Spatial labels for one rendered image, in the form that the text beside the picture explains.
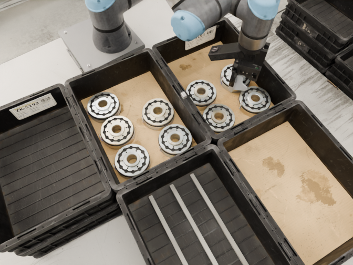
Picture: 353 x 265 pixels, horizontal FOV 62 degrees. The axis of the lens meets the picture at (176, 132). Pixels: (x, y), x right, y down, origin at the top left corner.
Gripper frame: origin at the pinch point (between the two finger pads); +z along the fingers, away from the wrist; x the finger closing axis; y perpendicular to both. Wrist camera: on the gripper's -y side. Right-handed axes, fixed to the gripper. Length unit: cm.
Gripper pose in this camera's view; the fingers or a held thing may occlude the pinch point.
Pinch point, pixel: (231, 83)
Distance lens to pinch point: 102.0
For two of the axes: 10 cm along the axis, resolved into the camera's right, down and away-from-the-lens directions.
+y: 9.2, 3.4, -1.8
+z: 0.0, 4.6, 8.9
